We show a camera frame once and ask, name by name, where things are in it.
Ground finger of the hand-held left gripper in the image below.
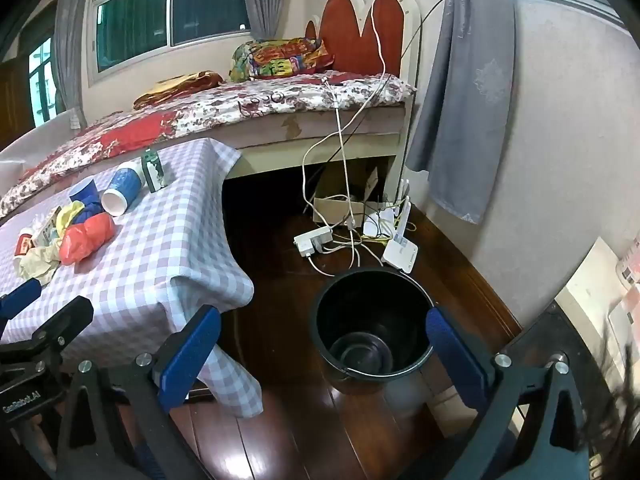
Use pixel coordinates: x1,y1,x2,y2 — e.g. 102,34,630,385
0,296,95,378
0,278,42,333

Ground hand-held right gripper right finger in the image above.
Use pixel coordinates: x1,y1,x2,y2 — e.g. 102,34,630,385
425,306,598,480

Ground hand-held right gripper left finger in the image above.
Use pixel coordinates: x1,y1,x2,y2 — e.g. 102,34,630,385
55,305,223,480

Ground white printed box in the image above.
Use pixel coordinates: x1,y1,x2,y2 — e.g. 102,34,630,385
34,212,63,248

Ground dark blue paper cup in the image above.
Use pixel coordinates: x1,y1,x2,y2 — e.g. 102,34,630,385
68,176,103,208

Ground black plastic bucket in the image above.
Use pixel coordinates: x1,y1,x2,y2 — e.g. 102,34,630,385
308,267,436,395

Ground patterned blue paper cup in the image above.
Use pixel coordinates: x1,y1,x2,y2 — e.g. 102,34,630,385
101,160,147,217

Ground green and white carton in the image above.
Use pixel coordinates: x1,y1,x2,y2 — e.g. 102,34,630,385
141,148,167,193

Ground crumpled beige paper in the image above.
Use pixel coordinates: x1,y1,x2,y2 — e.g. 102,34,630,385
17,245,61,287

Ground small red and white container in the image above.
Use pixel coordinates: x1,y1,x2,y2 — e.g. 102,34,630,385
14,227,36,258

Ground red plastic bag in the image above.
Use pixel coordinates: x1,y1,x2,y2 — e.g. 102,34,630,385
59,211,117,266

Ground yellow plastic bag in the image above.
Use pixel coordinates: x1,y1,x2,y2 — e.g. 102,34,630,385
54,201,88,238

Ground checkered tablecloth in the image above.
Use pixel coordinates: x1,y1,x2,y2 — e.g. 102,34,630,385
0,138,264,418

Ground flat white router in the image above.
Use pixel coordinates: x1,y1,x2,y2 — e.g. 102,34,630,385
382,180,418,275

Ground cardboard sheet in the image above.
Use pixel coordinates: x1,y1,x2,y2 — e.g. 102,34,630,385
555,236,640,361

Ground white power strip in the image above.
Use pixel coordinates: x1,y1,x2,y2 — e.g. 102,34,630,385
293,226,334,257

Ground pink and white papers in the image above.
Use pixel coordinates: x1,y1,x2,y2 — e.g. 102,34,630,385
607,232,640,361

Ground open cardboard box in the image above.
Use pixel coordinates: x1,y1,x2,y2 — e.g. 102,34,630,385
312,165,396,226

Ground narrow glass window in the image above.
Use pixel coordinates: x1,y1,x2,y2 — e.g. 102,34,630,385
27,35,58,126

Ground bed with floral cover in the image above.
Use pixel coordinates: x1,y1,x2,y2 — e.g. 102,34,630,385
0,72,417,218

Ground yellow and red cloth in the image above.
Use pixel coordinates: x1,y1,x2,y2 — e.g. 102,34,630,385
132,71,224,110

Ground long grey curtain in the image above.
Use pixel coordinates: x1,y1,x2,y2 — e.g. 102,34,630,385
405,0,516,225

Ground large glass window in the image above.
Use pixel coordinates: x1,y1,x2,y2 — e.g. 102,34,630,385
87,0,281,86

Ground colourful printed pillow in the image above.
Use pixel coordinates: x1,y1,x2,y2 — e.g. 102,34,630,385
229,37,335,83

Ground red heart-shaped headboard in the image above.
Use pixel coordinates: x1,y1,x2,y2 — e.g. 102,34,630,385
305,0,421,81

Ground white power cord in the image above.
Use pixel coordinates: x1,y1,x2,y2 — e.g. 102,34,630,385
305,237,388,278

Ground flat white cable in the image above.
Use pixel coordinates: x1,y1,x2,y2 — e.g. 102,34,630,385
322,76,358,228

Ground bed with beige frame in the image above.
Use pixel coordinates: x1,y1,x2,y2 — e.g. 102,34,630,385
0,95,416,186

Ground thin black cable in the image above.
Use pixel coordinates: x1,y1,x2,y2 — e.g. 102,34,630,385
402,0,447,181

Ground thin white cable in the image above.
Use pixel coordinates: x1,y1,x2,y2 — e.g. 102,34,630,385
301,0,396,216

